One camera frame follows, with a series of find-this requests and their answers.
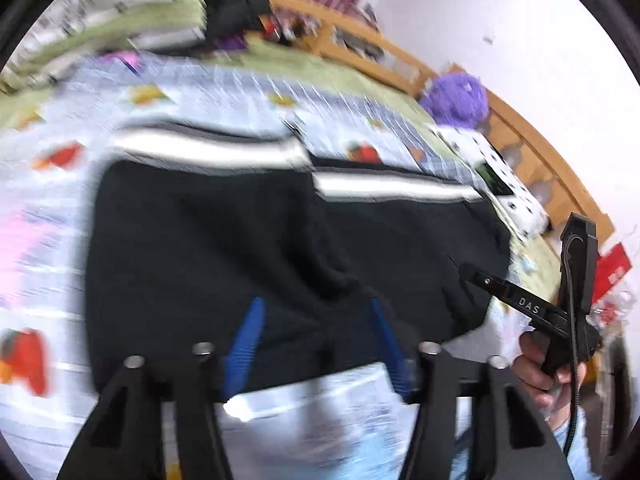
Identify fruit print tablecloth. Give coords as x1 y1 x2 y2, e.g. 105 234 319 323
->
0 54 501 480

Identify folded white green quilt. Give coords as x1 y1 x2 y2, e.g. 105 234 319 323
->
1 0 206 93

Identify black pants with stripe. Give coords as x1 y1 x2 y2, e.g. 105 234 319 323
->
84 122 511 396

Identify green bed blanket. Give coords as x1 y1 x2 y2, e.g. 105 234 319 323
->
1 40 560 298

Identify wooden bed frame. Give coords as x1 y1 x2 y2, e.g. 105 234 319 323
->
269 0 614 242

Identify light blue sleeve forearm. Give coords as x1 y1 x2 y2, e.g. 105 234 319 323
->
548 405 599 480

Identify white floral pillow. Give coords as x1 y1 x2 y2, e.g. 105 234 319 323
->
434 126 549 238

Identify red package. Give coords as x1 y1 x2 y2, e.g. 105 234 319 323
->
591 243 636 328

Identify black clothes pile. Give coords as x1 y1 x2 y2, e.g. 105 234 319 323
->
203 0 272 41

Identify person right hand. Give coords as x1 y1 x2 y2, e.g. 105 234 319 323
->
512 332 573 415

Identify purple plush toy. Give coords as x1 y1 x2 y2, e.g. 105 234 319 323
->
419 73 489 129

